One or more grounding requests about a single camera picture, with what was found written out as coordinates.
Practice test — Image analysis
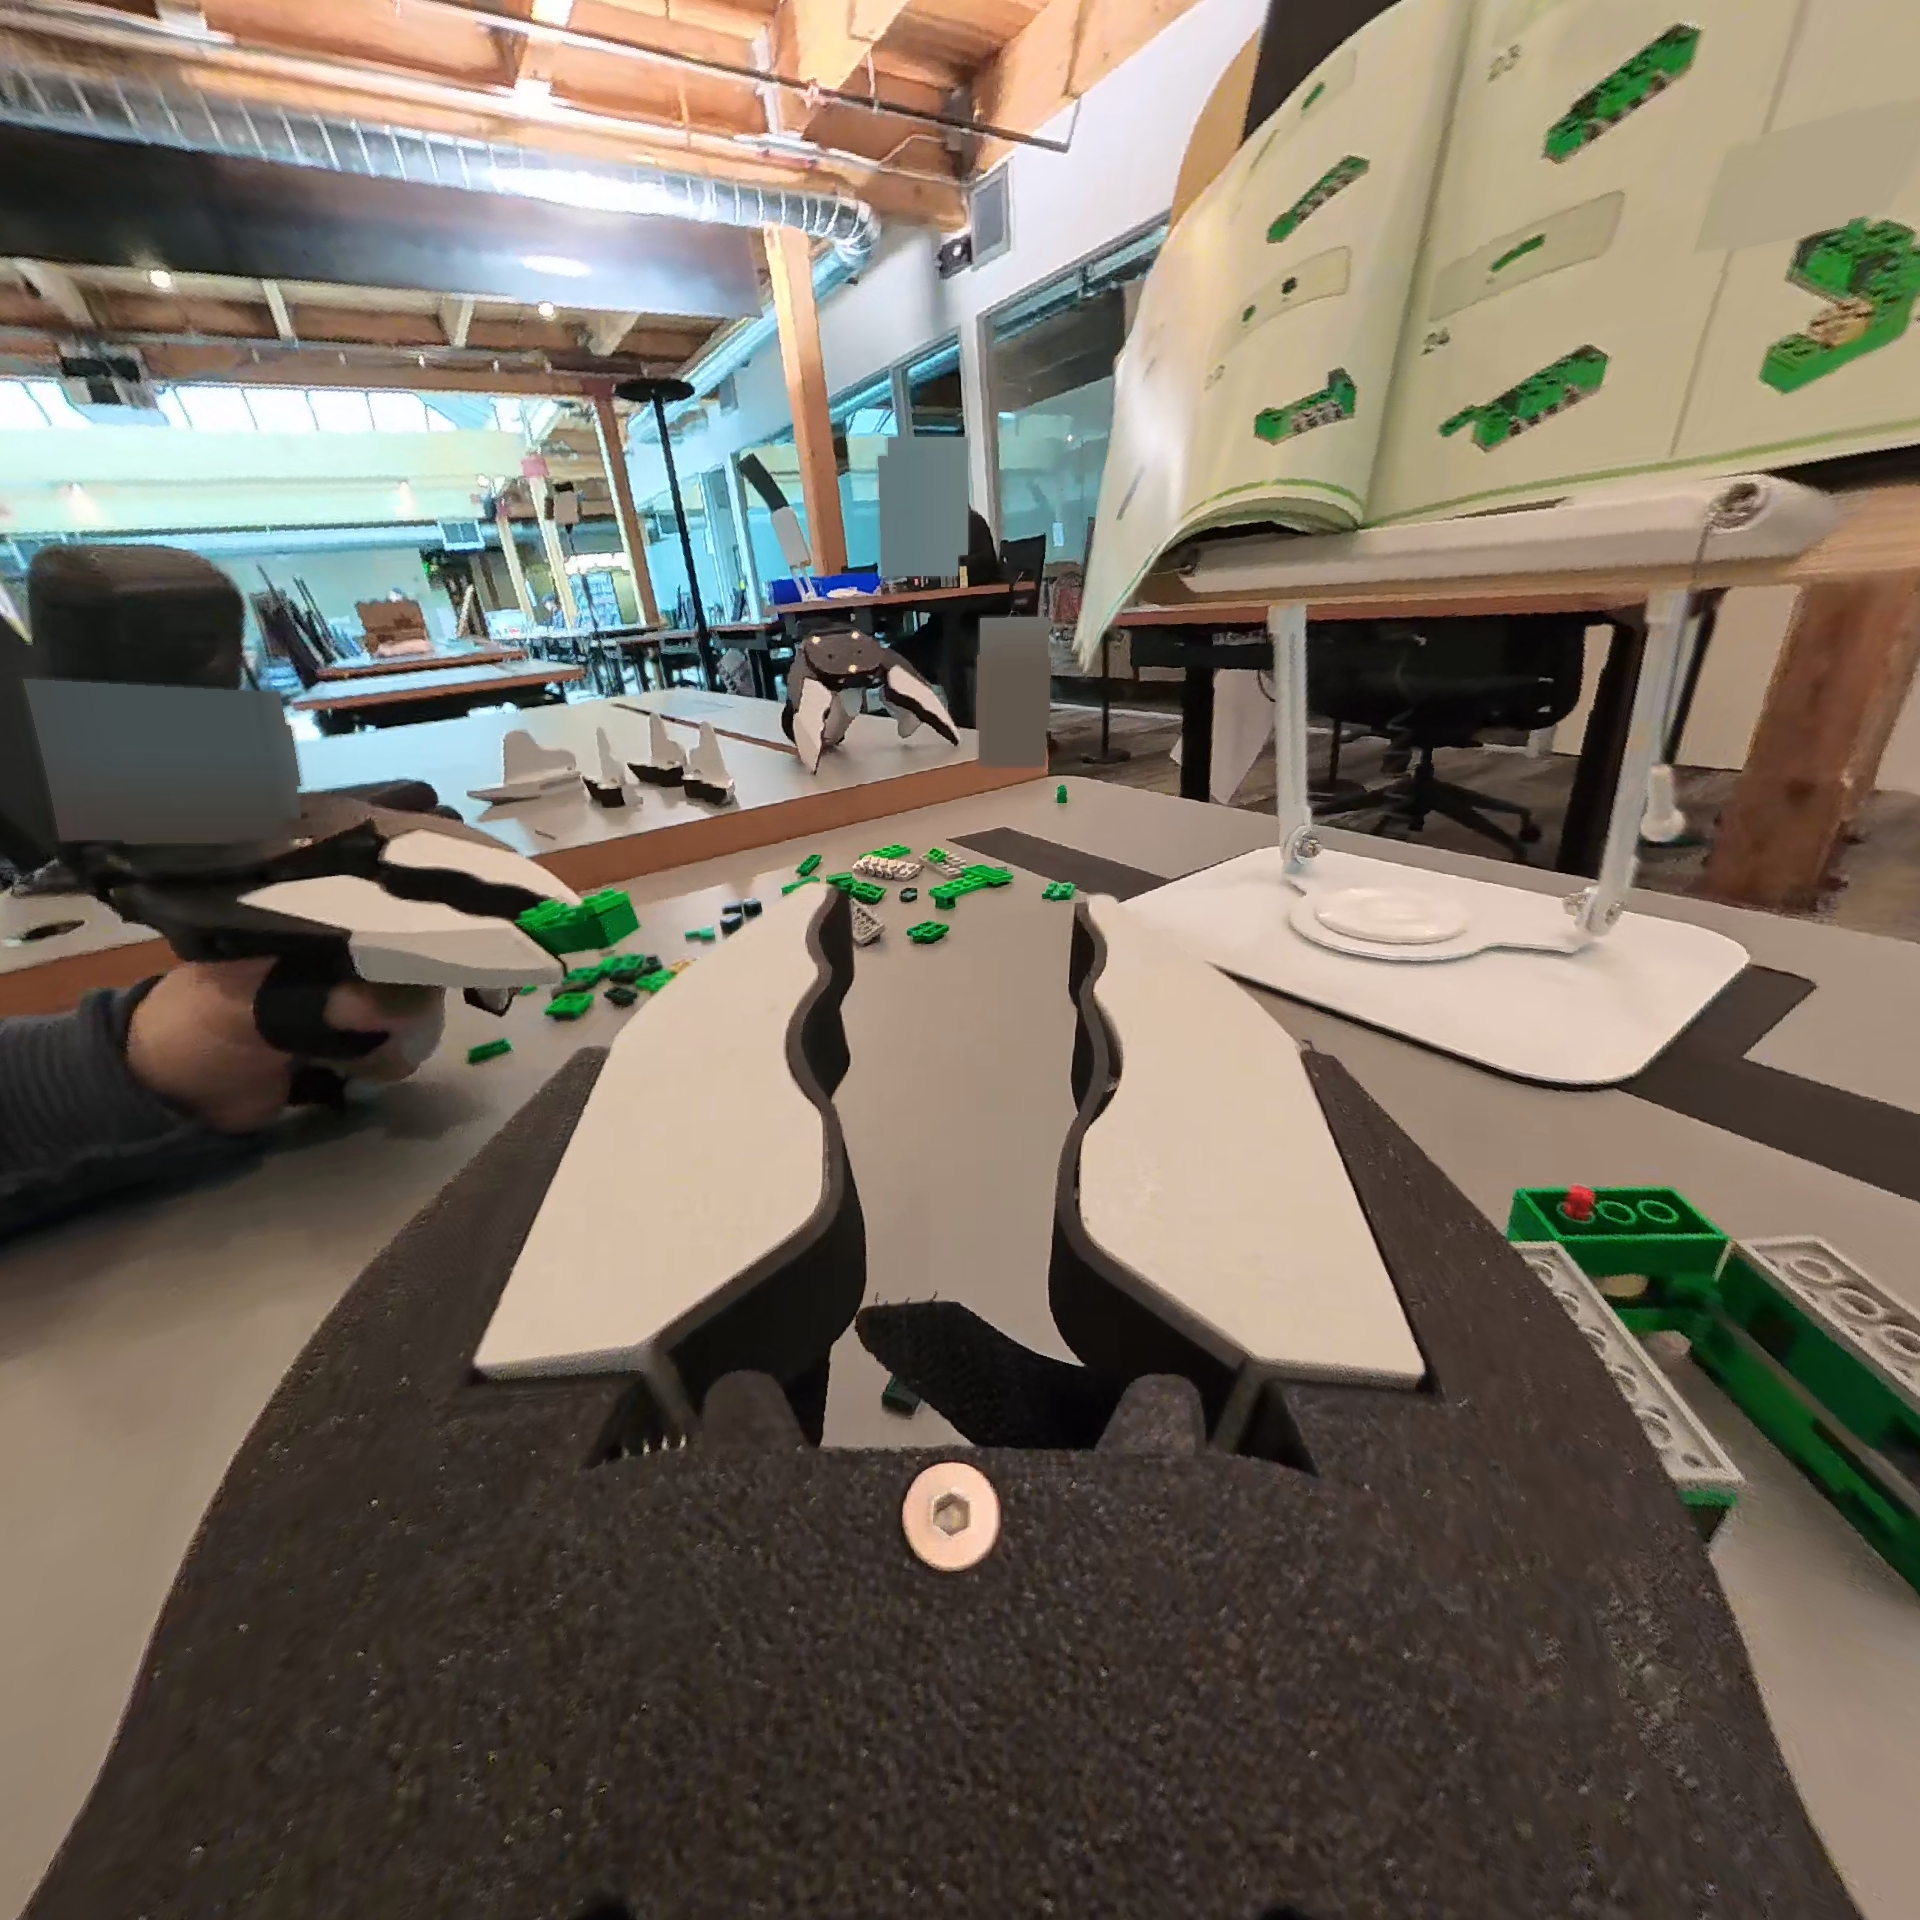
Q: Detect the wooden column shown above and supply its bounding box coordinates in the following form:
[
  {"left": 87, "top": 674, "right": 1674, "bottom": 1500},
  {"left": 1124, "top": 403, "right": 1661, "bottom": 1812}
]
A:
[{"left": 762, "top": 225, "right": 850, "bottom": 578}]

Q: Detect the green and grey brick build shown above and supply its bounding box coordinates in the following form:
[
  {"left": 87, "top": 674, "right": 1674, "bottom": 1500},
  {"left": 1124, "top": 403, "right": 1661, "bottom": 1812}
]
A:
[{"left": 1506, "top": 1184, "right": 1920, "bottom": 1596}]

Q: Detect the black chair headrest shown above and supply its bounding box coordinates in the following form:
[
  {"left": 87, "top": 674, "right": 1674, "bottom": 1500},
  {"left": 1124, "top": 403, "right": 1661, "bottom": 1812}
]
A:
[{"left": 27, "top": 544, "right": 251, "bottom": 696}]

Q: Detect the white book stand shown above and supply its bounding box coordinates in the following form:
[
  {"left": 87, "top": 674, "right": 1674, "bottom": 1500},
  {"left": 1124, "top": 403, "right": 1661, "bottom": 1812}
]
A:
[{"left": 1118, "top": 477, "right": 1839, "bottom": 1086}]

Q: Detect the wooden post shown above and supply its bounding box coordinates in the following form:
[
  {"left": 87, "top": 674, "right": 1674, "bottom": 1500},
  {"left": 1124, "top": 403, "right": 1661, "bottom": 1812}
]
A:
[{"left": 1703, "top": 577, "right": 1920, "bottom": 910}]

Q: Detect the person's left hand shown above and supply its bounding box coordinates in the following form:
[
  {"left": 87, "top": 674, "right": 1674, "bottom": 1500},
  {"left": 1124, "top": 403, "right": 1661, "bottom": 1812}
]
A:
[{"left": 129, "top": 960, "right": 437, "bottom": 1133}]

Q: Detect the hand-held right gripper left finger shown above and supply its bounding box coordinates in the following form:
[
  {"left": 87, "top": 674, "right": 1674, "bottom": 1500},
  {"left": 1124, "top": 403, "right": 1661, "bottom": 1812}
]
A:
[{"left": 470, "top": 884, "right": 873, "bottom": 1445}]

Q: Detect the black-framed wooden desk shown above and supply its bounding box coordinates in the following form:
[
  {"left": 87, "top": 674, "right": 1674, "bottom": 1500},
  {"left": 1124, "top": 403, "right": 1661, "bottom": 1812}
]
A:
[{"left": 1118, "top": 592, "right": 1655, "bottom": 804}]

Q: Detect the long green brick assembly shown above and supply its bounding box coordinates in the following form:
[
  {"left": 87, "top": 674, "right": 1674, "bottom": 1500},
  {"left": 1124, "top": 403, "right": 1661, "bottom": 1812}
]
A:
[{"left": 516, "top": 886, "right": 641, "bottom": 955}]

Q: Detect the open instruction booklet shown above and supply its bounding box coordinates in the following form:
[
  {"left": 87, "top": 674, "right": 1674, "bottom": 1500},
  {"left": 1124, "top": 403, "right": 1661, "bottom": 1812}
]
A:
[{"left": 1071, "top": 0, "right": 1920, "bottom": 672}]

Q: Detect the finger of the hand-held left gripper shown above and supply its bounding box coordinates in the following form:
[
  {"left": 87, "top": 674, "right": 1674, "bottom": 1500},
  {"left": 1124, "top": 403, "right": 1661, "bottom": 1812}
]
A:
[
  {"left": 238, "top": 874, "right": 566, "bottom": 994},
  {"left": 374, "top": 829, "right": 586, "bottom": 922}
]

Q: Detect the grey desk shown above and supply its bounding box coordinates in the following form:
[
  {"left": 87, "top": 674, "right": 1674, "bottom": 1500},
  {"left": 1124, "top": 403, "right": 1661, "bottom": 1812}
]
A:
[{"left": 0, "top": 773, "right": 1920, "bottom": 1920}]

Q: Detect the pile of loose bricks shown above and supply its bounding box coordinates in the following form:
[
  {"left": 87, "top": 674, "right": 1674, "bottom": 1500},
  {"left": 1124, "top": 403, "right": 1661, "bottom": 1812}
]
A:
[{"left": 465, "top": 844, "right": 1085, "bottom": 1067}]

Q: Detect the person's left forearm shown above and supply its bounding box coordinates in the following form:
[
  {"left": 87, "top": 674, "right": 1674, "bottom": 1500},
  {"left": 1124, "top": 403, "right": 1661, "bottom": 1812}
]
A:
[{"left": 0, "top": 977, "right": 273, "bottom": 1238}]

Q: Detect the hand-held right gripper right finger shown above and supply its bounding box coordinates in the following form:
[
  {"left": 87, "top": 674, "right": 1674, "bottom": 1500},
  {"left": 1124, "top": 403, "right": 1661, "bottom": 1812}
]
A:
[{"left": 1054, "top": 896, "right": 1427, "bottom": 1403}]

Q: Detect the black office chair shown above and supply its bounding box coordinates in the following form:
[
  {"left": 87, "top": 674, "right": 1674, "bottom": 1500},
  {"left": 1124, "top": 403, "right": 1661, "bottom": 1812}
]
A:
[{"left": 1306, "top": 614, "right": 1593, "bottom": 860}]

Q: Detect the spare hand-held gripper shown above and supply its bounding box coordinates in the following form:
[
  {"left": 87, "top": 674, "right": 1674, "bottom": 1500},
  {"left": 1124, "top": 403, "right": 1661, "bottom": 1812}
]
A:
[{"left": 780, "top": 627, "right": 962, "bottom": 777}]

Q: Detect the silver air duct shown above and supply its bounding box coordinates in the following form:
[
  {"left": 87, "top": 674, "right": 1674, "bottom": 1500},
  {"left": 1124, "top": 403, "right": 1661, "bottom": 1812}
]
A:
[{"left": 0, "top": 67, "right": 879, "bottom": 278}]

